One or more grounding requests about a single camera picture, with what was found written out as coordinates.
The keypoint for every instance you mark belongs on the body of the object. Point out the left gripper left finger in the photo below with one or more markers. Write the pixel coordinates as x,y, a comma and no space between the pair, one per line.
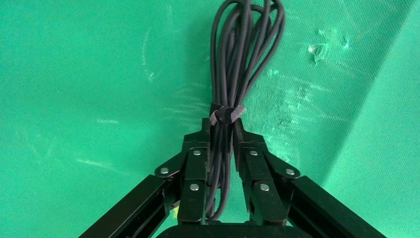
193,170

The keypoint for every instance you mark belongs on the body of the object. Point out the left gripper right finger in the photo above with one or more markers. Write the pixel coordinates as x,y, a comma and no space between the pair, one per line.
259,170

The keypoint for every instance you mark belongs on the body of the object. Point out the green table cloth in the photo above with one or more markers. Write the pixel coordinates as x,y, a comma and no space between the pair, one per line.
82,82

